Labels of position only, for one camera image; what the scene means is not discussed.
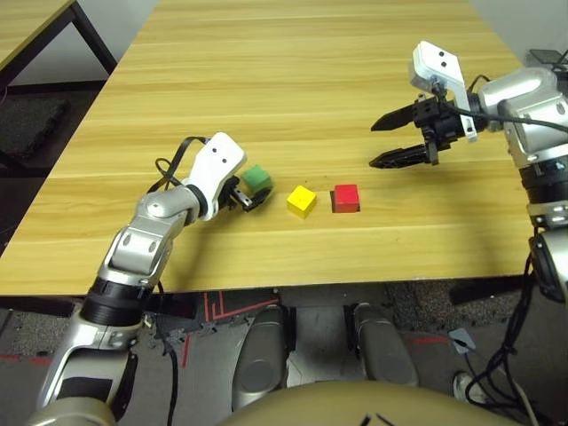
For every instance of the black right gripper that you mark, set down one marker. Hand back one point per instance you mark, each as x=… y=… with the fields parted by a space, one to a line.
x=439 y=126

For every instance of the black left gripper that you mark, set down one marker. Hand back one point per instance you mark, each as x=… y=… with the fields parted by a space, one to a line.
x=231 y=195

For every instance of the green wooden block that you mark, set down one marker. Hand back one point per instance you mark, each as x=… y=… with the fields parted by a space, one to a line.
x=256 y=177

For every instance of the yellow wooden block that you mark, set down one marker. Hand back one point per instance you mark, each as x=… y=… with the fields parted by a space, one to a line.
x=302 y=200

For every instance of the red wooden block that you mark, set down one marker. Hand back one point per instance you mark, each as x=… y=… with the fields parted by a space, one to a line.
x=346 y=197

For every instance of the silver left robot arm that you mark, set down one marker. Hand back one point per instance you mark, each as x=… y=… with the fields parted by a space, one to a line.
x=142 y=239

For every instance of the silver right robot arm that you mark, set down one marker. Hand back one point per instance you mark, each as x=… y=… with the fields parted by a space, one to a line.
x=532 y=111

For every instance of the grey left robot leg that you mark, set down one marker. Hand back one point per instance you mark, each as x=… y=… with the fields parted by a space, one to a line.
x=259 y=359

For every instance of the grey robot leg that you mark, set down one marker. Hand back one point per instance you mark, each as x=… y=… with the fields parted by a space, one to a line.
x=259 y=359
x=384 y=350

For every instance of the black stand tray plate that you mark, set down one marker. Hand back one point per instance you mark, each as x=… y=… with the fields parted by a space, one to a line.
x=545 y=56

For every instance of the black tripod stand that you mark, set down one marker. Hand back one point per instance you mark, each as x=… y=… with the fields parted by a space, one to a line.
x=561 y=62

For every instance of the grey right robot leg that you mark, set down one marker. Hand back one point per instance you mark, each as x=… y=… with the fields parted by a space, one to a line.
x=384 y=350

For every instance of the blue-grey floor piece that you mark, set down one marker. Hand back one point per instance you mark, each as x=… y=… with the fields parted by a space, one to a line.
x=461 y=341

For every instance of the tan robot torso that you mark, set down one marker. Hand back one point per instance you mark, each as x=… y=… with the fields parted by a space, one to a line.
x=368 y=406

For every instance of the black foam floor mat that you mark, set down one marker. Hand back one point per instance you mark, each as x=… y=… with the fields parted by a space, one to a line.
x=31 y=122

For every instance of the white sneaker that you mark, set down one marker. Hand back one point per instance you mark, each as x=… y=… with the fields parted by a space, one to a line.
x=468 y=390

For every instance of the black-framed wooden side table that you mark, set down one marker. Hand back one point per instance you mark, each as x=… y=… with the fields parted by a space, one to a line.
x=31 y=26

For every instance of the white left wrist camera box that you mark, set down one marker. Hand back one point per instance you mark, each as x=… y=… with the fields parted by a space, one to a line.
x=217 y=164

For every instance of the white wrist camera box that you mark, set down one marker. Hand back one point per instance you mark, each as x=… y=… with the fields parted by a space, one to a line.
x=217 y=164
x=437 y=66

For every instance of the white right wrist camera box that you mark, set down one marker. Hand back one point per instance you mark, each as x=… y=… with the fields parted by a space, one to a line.
x=437 y=66

